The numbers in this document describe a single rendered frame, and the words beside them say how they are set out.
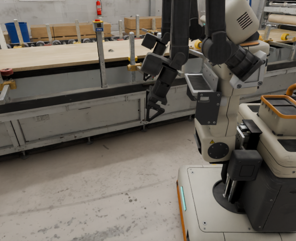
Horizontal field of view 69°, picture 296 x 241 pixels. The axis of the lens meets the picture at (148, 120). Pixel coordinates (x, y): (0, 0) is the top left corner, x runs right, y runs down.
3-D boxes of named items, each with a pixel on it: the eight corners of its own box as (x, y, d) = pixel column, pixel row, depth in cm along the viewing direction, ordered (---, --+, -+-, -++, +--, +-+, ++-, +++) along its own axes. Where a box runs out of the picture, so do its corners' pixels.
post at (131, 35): (135, 88, 197) (134, 32, 173) (132, 89, 196) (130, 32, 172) (134, 87, 200) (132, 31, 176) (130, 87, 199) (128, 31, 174)
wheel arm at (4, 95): (5, 105, 135) (3, 99, 133) (-1, 106, 134) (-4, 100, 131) (13, 82, 169) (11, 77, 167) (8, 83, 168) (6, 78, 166)
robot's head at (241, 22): (244, 21, 97) (225, -8, 91) (265, 27, 79) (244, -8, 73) (216, 43, 102) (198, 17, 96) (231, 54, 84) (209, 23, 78)
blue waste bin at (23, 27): (34, 50, 617) (27, 22, 580) (11, 52, 598) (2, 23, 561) (34, 46, 664) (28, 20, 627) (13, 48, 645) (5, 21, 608)
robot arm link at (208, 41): (243, 51, 69) (236, 48, 74) (220, 31, 66) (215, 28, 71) (222, 73, 73) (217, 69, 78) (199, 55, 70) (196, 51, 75)
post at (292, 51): (290, 64, 263) (305, 21, 239) (289, 65, 262) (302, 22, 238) (288, 64, 266) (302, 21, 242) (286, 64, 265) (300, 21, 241)
